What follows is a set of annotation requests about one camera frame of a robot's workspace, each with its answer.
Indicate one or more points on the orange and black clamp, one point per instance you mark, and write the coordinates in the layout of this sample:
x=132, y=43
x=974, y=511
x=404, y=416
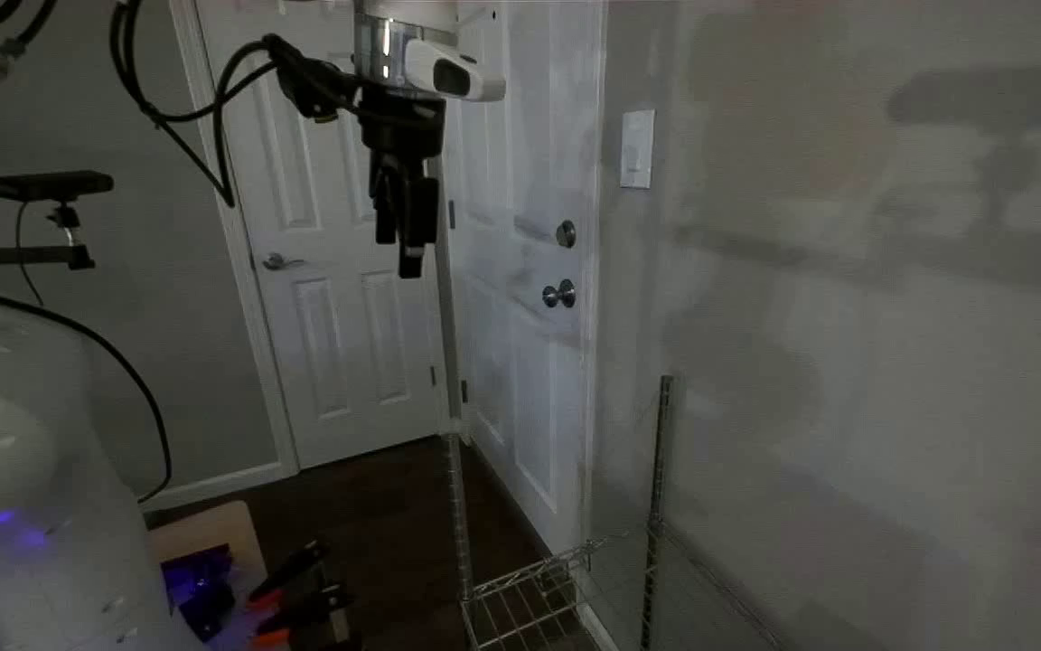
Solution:
x=297, y=598

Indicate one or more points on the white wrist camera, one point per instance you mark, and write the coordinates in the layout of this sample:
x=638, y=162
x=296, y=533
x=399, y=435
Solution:
x=461, y=75

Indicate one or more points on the white rocker light switch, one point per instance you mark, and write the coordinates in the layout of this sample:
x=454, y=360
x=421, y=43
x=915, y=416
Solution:
x=638, y=149

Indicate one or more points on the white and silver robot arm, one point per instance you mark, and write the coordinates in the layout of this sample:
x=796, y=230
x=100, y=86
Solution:
x=380, y=37

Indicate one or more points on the round deadbolt lock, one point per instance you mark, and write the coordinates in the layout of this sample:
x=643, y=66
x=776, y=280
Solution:
x=564, y=231

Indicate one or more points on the round metal door knob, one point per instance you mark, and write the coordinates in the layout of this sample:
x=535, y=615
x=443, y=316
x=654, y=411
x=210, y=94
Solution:
x=560, y=295

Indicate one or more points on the black camera on stand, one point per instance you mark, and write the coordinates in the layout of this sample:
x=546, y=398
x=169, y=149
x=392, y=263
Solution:
x=54, y=184

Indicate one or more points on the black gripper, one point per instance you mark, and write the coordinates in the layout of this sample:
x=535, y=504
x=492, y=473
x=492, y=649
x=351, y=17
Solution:
x=404, y=123

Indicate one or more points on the wooden board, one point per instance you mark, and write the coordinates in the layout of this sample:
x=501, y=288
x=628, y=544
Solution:
x=199, y=528

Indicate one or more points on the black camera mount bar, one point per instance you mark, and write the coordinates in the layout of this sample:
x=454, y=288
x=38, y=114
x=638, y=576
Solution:
x=15, y=258

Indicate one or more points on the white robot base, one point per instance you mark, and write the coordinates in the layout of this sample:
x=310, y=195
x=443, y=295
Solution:
x=38, y=507

